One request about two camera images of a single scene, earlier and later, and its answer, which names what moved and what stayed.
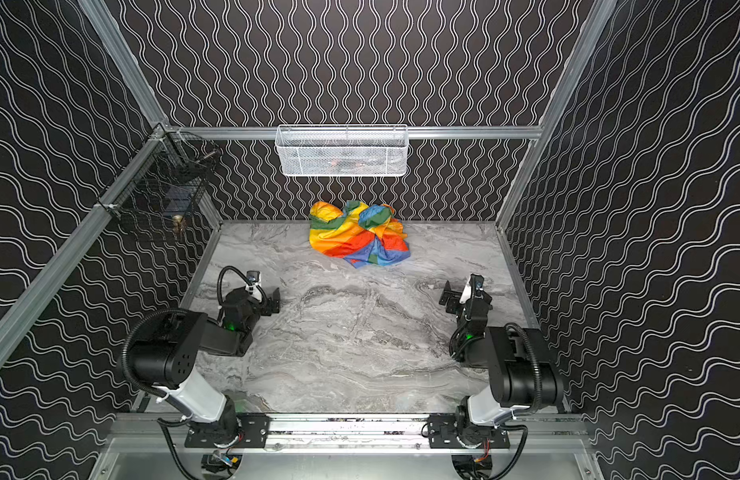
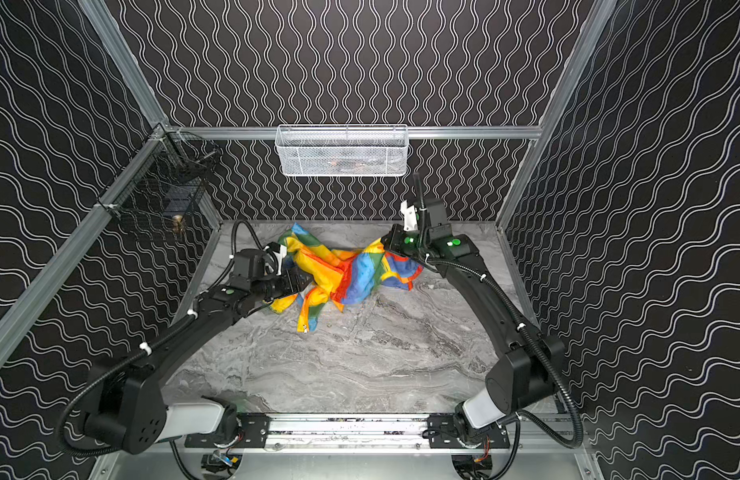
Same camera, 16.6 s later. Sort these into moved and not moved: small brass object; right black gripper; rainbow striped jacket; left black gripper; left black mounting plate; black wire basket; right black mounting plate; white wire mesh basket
Moved: left black gripper; right black gripper; rainbow striped jacket
Not moved: right black mounting plate; white wire mesh basket; black wire basket; small brass object; left black mounting plate
